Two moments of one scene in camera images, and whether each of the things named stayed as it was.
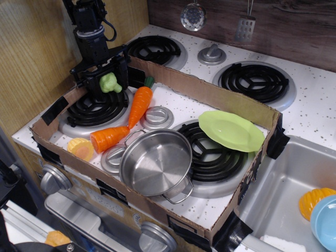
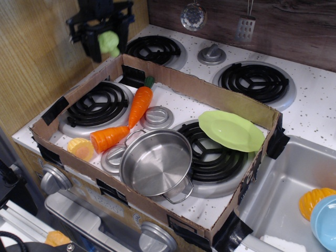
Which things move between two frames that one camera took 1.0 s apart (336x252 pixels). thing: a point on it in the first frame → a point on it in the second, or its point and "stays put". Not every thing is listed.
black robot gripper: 97,59 → 96,17
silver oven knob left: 52,181 stays put
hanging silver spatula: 245,26 stays put
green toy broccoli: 108,83 → 109,41
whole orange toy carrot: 142,102 stays put
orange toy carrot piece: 103,138 stays put
